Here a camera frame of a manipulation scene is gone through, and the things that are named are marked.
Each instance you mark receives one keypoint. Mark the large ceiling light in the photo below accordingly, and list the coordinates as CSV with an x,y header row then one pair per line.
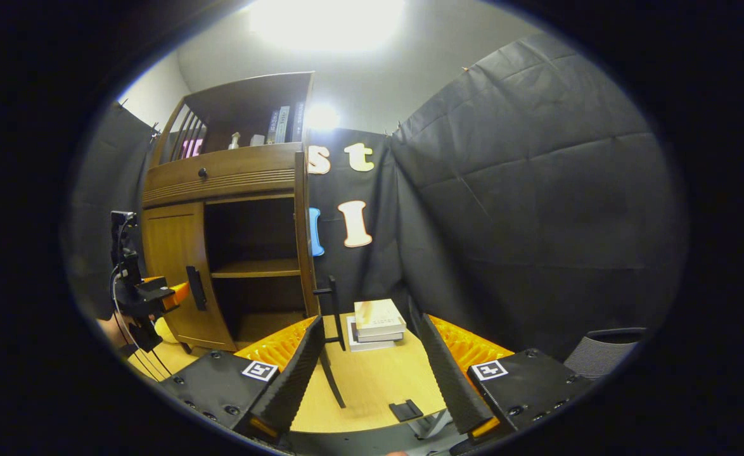
x,y
324,22

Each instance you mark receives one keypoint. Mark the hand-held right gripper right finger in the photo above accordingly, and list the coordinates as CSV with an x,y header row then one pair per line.
x,y
451,386

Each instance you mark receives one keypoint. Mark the pink books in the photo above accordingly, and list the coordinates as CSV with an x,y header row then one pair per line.
x,y
192,149

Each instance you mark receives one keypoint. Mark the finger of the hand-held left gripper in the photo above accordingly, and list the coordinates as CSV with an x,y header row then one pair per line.
x,y
180,296

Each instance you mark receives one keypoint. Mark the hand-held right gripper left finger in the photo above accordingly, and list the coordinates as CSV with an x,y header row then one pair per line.
x,y
289,386

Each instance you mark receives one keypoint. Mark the grey-blue upright book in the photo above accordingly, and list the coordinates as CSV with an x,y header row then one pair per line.
x,y
272,126

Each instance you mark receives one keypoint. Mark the pale grey upright book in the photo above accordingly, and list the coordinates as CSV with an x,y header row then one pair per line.
x,y
282,124

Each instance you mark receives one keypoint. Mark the wooden cabinet drawer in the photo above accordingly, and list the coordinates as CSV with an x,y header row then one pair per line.
x,y
220,174

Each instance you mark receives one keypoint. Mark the small ceiling spotlight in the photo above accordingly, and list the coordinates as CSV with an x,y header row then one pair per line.
x,y
322,118

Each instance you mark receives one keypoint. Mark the wooden double-door shoe cabinet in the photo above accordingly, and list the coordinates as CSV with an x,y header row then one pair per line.
x,y
232,171

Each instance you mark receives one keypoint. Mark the small pump bottle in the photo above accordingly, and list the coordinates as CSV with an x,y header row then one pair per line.
x,y
234,142

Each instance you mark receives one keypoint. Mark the small black bracket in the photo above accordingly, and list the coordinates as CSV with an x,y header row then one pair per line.
x,y
405,410

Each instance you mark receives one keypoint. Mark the black backdrop cloth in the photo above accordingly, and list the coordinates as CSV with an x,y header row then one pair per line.
x,y
537,190

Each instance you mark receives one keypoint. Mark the wooden shoe cabinet door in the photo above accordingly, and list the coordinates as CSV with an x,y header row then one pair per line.
x,y
169,253
334,316

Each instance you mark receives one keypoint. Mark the yellow soft object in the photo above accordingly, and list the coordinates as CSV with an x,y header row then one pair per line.
x,y
164,330

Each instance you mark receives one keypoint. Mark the grey mesh chair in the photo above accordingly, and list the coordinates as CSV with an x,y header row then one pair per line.
x,y
600,354

